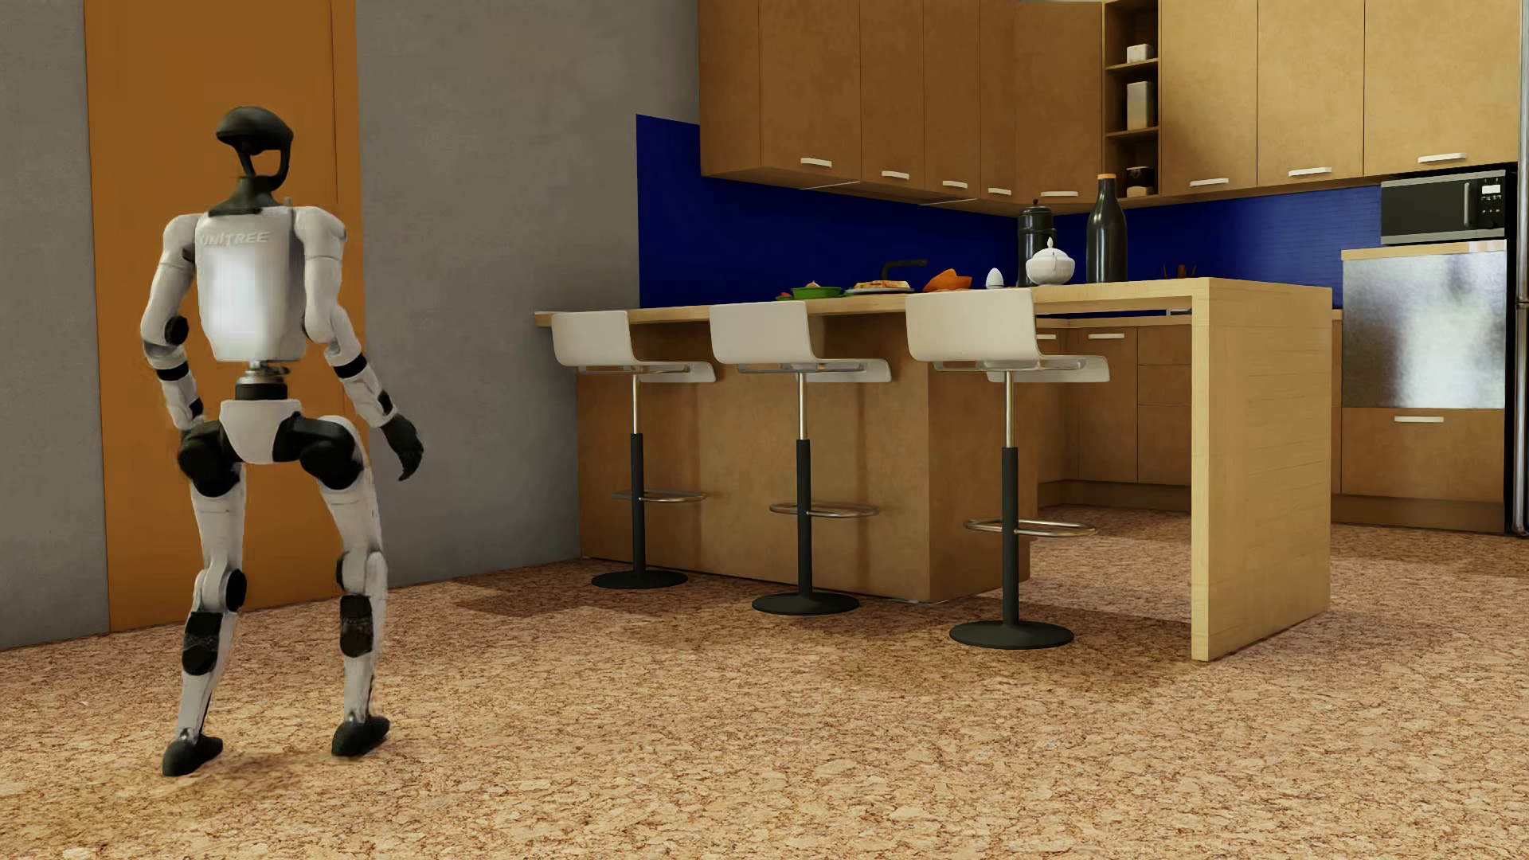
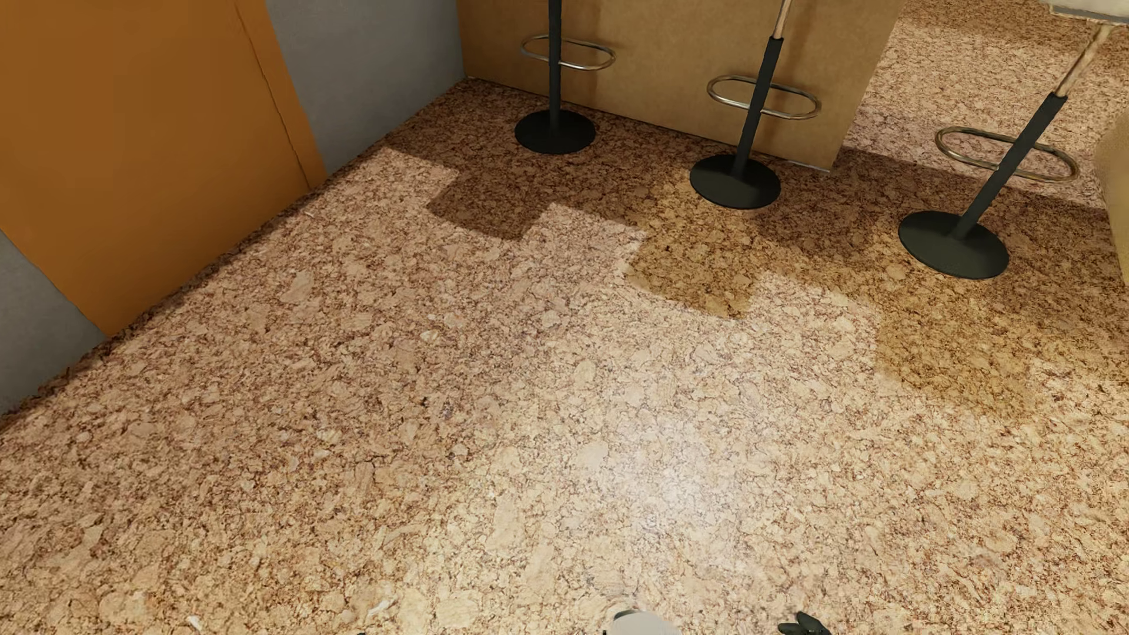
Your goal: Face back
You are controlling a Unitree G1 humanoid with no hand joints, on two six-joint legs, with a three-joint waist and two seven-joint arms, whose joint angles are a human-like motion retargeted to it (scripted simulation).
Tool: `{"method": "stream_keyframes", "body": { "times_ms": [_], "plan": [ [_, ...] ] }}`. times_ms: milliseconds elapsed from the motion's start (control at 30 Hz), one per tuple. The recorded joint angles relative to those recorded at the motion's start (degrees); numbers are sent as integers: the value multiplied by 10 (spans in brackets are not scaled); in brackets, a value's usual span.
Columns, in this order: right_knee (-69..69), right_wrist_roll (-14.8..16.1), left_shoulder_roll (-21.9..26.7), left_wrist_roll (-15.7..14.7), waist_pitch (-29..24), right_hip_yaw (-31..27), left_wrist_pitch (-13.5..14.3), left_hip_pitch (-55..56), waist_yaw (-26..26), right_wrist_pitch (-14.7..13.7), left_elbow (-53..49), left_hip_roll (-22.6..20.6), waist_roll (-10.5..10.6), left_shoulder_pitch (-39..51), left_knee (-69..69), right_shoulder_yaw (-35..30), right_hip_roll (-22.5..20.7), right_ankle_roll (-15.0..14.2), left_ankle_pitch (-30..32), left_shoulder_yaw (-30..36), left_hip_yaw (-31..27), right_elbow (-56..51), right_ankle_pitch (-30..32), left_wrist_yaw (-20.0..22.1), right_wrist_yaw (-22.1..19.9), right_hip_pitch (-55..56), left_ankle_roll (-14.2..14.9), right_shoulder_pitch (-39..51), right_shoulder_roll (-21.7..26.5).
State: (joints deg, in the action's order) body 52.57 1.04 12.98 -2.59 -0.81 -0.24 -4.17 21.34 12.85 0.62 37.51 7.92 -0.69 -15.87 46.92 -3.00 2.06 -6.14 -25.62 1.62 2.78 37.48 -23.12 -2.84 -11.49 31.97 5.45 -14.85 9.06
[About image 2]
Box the white robot leg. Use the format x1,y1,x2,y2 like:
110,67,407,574
603,610,681,635

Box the black bar stool with footring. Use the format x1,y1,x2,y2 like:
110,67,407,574
689,0,822,211
514,0,617,156
898,22,1116,282

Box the beige cabinet edge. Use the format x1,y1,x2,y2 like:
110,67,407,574
1094,110,1129,285

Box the tan bar counter panel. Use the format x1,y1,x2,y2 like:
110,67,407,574
456,0,907,172

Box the orange wooden door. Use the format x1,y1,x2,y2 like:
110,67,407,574
0,0,328,338

